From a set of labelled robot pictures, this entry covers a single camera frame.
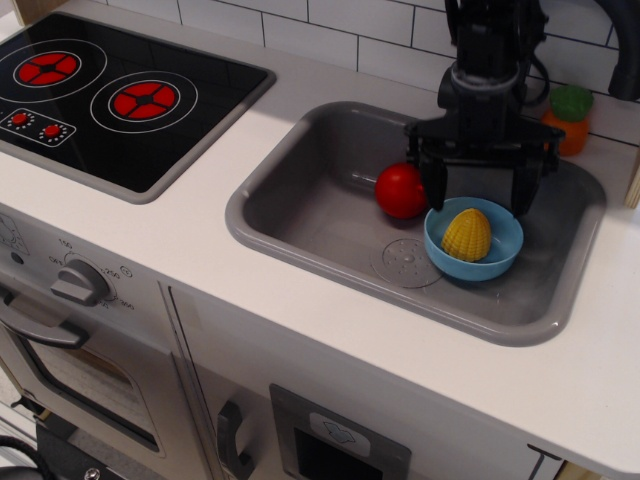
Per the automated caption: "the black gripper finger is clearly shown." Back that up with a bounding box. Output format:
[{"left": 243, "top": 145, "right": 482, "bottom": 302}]
[
  {"left": 511, "top": 166, "right": 542, "bottom": 217},
  {"left": 420, "top": 158, "right": 448, "bottom": 211}
]

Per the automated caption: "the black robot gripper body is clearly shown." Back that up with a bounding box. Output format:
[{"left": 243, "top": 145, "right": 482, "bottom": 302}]
[{"left": 405, "top": 79, "right": 564, "bottom": 176}]

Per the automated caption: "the yellow toy corn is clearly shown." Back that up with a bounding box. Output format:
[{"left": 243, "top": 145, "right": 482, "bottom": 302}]
[{"left": 441, "top": 208, "right": 492, "bottom": 263}]

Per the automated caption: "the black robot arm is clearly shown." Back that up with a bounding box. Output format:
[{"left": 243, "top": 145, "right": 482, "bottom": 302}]
[{"left": 405, "top": 1, "right": 565, "bottom": 216}]

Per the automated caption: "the light blue plastic bowl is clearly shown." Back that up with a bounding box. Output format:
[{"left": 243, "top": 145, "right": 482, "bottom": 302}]
[{"left": 424, "top": 197, "right": 523, "bottom": 281}]

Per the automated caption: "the grey toy sink basin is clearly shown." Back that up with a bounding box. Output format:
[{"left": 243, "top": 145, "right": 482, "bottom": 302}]
[{"left": 226, "top": 102, "right": 606, "bottom": 346}]

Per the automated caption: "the red toy tomato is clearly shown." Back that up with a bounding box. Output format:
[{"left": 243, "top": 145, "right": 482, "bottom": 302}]
[{"left": 374, "top": 163, "right": 428, "bottom": 219}]

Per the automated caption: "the orange toy carrot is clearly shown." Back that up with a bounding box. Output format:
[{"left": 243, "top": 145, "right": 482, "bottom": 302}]
[{"left": 541, "top": 85, "right": 594, "bottom": 157}]

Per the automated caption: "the dark grey toy faucet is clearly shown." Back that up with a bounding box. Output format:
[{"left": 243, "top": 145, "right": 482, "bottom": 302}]
[{"left": 437, "top": 0, "right": 640, "bottom": 126}]

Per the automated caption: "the grey dishwasher control panel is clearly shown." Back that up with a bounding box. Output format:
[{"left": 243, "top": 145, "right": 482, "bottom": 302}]
[{"left": 269, "top": 384, "right": 411, "bottom": 480}]

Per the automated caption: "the black toy stovetop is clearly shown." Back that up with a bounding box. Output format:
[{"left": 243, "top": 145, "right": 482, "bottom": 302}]
[{"left": 1, "top": 13, "right": 276, "bottom": 204}]

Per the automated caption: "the grey oven dial knob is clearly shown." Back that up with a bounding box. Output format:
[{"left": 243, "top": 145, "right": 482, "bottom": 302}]
[{"left": 50, "top": 259, "right": 110, "bottom": 306}]

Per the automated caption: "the white toy oven door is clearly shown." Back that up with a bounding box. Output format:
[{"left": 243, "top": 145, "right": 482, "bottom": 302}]
[{"left": 0, "top": 279, "right": 201, "bottom": 480}]

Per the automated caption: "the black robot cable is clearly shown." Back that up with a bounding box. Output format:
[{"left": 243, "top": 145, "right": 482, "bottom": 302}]
[{"left": 522, "top": 49, "right": 551, "bottom": 107}]

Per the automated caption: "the grey cabinet door handle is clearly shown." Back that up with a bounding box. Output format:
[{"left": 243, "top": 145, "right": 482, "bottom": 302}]
[{"left": 216, "top": 401, "right": 255, "bottom": 480}]

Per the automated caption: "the grey oven door handle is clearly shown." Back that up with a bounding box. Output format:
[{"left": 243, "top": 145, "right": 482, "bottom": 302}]
[{"left": 1, "top": 286, "right": 90, "bottom": 350}]

